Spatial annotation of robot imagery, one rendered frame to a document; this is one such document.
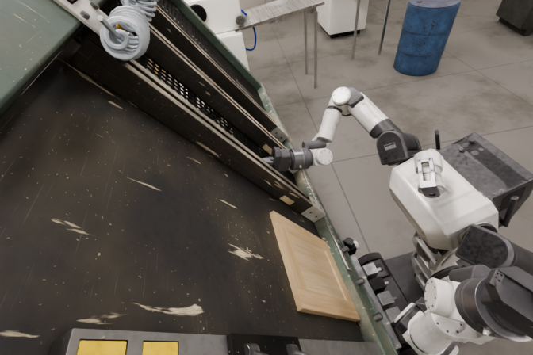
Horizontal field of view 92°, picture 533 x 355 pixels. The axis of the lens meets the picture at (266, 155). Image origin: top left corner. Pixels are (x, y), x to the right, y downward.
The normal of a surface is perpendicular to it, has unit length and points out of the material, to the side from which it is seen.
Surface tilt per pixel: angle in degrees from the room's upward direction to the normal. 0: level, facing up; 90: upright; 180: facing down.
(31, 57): 59
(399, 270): 0
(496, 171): 23
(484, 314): 16
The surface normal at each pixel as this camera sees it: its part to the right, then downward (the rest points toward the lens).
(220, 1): 0.17, 0.68
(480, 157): -0.49, -0.55
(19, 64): 0.77, -0.58
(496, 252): -0.87, -0.43
